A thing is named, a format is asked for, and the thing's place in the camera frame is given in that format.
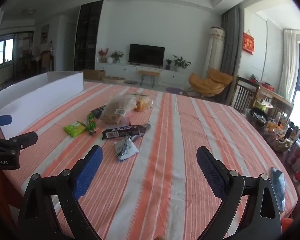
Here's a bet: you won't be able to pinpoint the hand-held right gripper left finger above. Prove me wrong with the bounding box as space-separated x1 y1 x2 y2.
16 145 103 240

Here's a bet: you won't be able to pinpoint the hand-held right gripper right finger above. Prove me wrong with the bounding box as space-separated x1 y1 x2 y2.
196 146 283 240

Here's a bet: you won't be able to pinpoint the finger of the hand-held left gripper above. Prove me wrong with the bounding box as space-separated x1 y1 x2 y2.
0 115 13 128
0 131 38 154

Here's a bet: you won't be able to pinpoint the white cardboard box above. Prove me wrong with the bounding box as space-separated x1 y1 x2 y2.
0 71 84 140

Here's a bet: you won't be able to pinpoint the green sausage stick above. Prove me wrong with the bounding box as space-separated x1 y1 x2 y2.
87 112 97 135

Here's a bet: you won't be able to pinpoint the long clear snack packet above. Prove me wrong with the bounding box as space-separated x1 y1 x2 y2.
90 106 107 119

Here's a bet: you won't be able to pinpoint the white blue triangular packet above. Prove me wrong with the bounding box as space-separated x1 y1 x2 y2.
114 134 140 163

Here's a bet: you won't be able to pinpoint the light green snack packet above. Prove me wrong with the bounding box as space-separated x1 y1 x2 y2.
63 121 87 138

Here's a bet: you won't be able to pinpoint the orange striped tablecloth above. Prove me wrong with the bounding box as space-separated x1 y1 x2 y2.
0 81 299 240

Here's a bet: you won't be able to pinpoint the black chocolate bar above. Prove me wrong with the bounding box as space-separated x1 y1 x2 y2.
102 124 145 140

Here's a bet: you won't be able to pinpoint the brown bread slices bag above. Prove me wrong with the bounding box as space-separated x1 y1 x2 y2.
99 94 137 125

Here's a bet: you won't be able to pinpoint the pile of bottles and packets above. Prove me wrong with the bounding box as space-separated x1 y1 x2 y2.
245 100 300 185

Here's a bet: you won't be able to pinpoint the dark wooden slatted chair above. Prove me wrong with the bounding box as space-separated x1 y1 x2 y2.
264 92 294 119
231 76 260 110

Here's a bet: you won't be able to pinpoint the light green container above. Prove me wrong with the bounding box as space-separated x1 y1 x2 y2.
255 99 273 112

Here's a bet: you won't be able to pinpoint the bread loaf in clear packet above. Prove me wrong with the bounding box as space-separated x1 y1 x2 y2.
133 95 155 113

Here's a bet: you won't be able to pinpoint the orange lounge chair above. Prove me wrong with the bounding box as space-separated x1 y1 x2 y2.
188 67 233 98

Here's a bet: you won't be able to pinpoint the orange red chair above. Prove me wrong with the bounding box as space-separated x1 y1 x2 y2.
280 216 294 230

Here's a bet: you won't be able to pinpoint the brown cardboard box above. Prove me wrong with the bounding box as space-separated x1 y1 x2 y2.
81 69 106 81

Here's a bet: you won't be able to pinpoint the round beige pet bed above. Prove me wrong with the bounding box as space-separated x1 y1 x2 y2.
101 76 125 83

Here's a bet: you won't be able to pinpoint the white television cabinet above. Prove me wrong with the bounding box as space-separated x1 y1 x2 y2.
95 62 187 87

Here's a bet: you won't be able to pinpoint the large plant in white pot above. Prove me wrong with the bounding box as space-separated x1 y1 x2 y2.
172 55 192 72

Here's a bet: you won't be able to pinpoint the red flowers in vase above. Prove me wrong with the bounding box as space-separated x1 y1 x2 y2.
98 48 109 63

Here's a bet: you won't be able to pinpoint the wooden bench with hairpin legs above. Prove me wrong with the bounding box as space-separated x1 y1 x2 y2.
137 70 160 88

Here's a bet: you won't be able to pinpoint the black tall bookcase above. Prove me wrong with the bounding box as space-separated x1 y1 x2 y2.
74 1 103 72

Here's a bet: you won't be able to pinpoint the green leafy potted plant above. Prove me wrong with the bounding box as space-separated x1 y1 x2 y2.
111 50 125 64

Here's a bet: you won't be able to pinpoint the covered standing air conditioner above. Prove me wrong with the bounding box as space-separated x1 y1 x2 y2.
204 26 225 77

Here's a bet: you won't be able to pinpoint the grey curtain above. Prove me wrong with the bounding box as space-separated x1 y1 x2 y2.
220 5 240 103

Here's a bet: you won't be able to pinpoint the black flat television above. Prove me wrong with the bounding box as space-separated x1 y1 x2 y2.
128 44 165 67

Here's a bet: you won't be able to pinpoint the white sheer curtain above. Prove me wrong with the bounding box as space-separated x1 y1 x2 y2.
277 29 298 100

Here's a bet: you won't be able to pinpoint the framed wall picture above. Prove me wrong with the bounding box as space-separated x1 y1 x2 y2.
41 25 50 44

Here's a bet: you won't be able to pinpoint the red wall hanging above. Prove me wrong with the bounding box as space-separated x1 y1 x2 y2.
242 31 255 55

